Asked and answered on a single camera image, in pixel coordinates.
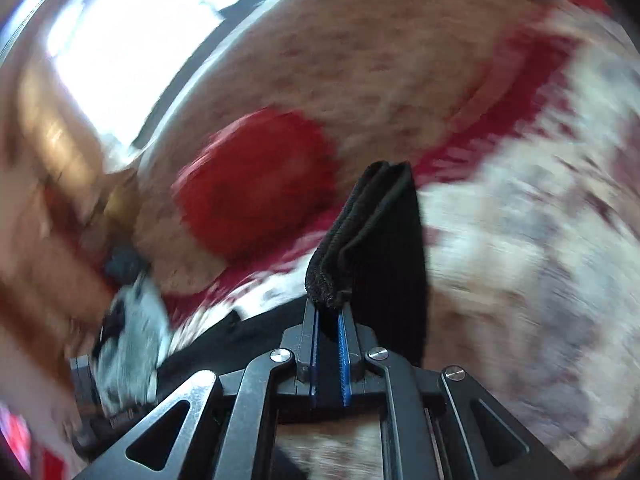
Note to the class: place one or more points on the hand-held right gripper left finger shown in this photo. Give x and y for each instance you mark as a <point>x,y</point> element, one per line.
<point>313,345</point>

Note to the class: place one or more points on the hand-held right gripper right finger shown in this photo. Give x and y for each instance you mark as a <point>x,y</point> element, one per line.
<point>344,350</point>

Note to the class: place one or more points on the black knit pants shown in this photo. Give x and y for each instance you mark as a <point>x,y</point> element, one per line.
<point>395,260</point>

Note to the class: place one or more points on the grey fluffy fleece garment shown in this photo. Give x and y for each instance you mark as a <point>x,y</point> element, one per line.
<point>136,342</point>

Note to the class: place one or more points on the red ruffled pillow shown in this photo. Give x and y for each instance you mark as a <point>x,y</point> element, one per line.
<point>260,185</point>

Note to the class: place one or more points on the yellow cloth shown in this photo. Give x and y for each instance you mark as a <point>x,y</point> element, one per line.
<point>120,201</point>

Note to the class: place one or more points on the red floral plush blanket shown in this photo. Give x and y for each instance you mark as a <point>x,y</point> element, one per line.
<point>525,260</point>

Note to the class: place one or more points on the floral quilt bundle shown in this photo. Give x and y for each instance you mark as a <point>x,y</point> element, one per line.
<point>375,85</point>

